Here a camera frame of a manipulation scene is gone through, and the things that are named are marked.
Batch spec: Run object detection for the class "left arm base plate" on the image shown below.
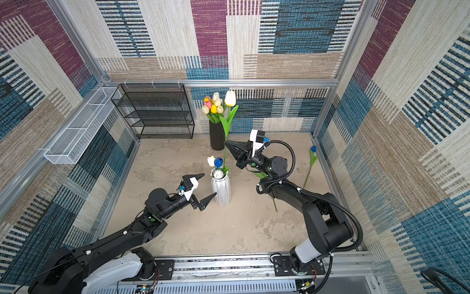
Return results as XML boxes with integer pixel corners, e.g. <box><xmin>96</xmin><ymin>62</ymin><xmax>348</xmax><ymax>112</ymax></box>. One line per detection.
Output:
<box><xmin>141</xmin><ymin>259</ymin><xmax>175</xmax><ymax>281</ymax></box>

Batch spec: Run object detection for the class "cream yellow tulip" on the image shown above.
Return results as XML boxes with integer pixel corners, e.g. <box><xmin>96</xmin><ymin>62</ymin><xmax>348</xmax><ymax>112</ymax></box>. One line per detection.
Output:
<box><xmin>219</xmin><ymin>89</ymin><xmax>240</xmax><ymax>173</ymax></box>

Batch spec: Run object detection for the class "black cylindrical vase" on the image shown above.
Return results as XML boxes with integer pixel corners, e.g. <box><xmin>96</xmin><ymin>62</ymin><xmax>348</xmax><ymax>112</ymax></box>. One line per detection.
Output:
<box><xmin>209</xmin><ymin>122</ymin><xmax>225</xmax><ymax>151</ymax></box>

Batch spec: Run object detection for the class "small blue tulip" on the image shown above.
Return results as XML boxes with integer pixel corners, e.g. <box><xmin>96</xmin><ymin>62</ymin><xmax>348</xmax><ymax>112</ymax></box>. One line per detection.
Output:
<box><xmin>303</xmin><ymin>146</ymin><xmax>318</xmax><ymax>187</ymax></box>

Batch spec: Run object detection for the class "black cable bottom right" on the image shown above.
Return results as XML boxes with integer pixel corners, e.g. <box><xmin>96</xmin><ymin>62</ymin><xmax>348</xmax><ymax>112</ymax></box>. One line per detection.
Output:
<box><xmin>420</xmin><ymin>267</ymin><xmax>470</xmax><ymax>294</ymax></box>

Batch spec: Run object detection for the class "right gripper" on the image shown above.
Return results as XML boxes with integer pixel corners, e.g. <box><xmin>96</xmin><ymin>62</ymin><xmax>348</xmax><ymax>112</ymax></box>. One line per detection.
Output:
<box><xmin>224</xmin><ymin>140</ymin><xmax>271</xmax><ymax>176</ymax></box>

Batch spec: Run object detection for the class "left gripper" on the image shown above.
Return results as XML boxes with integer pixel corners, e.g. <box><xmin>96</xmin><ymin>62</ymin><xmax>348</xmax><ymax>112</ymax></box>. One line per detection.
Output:
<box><xmin>160</xmin><ymin>174</ymin><xmax>215</xmax><ymax>221</ymax></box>

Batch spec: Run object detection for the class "aluminium front rail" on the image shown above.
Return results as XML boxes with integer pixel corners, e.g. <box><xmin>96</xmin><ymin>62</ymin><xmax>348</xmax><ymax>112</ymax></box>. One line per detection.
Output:
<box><xmin>93</xmin><ymin>251</ymin><xmax>387</xmax><ymax>294</ymax></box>

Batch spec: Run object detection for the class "white ribbed ceramic vase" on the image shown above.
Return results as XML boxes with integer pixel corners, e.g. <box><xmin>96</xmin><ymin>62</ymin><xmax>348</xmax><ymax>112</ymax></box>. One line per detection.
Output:
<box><xmin>211</xmin><ymin>172</ymin><xmax>231</xmax><ymax>207</ymax></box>

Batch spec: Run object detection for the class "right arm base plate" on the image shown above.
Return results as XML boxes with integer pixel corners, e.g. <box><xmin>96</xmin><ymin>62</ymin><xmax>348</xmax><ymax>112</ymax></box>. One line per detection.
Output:
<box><xmin>269</xmin><ymin>253</ymin><xmax>326</xmax><ymax>276</ymax></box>

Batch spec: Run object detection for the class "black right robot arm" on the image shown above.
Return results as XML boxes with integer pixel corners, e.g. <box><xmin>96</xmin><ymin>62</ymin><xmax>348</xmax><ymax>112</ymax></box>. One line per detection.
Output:
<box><xmin>225</xmin><ymin>140</ymin><xmax>364</xmax><ymax>274</ymax></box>

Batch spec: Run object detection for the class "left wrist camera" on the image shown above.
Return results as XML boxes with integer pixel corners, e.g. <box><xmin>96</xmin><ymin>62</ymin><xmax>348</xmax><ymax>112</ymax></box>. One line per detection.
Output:
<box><xmin>178</xmin><ymin>175</ymin><xmax>199</xmax><ymax>201</ymax></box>

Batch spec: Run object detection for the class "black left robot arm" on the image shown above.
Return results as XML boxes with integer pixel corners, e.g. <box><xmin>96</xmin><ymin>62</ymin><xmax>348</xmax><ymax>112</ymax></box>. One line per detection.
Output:
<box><xmin>26</xmin><ymin>173</ymin><xmax>215</xmax><ymax>294</ymax></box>

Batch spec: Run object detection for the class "white wire mesh basket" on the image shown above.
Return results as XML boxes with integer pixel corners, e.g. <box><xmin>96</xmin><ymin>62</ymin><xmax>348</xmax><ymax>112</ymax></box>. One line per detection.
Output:
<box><xmin>44</xmin><ymin>87</ymin><xmax>116</xmax><ymax>165</ymax></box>

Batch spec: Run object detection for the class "black wire shelf rack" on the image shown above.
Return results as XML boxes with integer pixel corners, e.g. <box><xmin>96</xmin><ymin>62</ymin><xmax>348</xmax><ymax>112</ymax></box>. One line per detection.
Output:
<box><xmin>111</xmin><ymin>83</ymin><xmax>195</xmax><ymax>139</ymax></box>

